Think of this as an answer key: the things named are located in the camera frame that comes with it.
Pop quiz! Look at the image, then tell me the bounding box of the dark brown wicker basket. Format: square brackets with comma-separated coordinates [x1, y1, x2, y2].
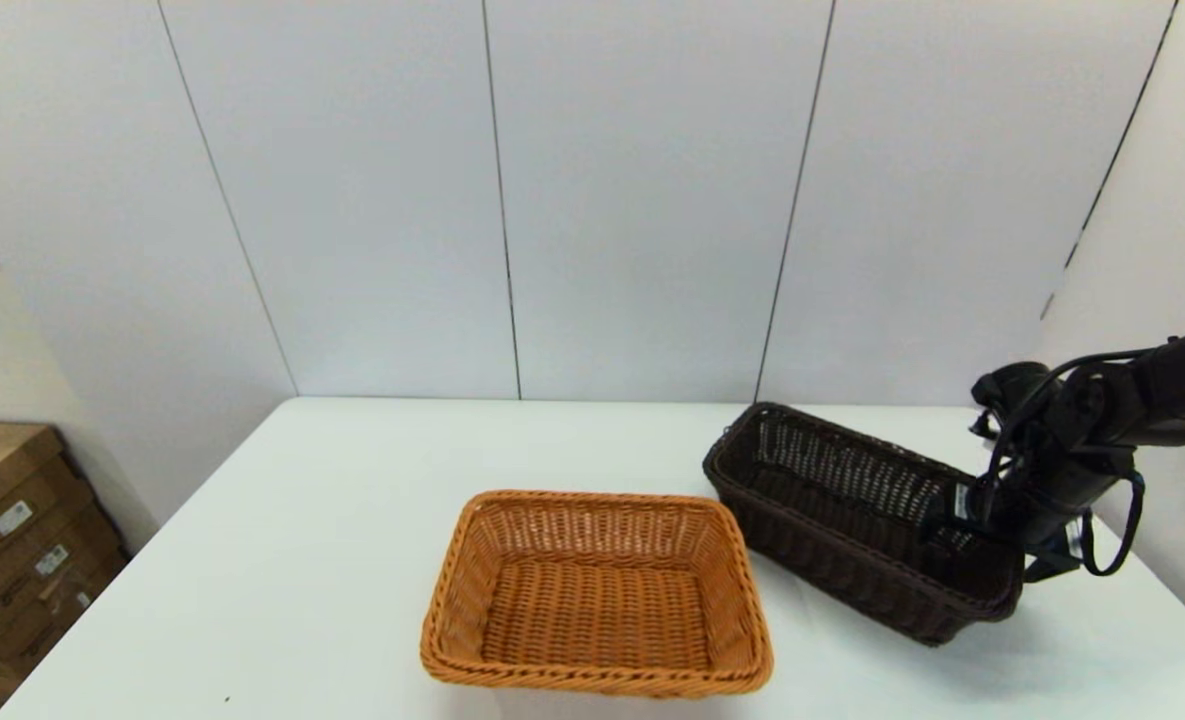
[702, 402, 1026, 648]

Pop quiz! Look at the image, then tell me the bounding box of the orange wicker basket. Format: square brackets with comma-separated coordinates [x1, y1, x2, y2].
[419, 489, 775, 699]

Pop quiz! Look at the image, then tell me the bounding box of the brown cardboard box white label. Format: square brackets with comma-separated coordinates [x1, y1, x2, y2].
[0, 421, 91, 591]
[0, 500, 119, 636]
[0, 550, 134, 679]

